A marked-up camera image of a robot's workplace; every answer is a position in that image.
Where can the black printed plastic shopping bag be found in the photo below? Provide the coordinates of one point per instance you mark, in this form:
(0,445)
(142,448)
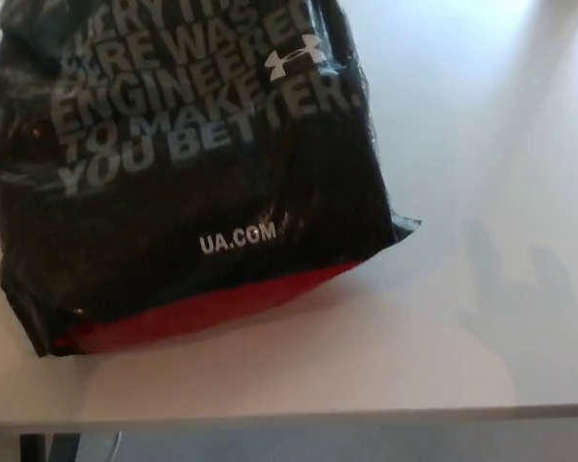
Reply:
(197,192)

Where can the black table leg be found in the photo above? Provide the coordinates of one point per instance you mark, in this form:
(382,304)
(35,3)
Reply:
(48,448)

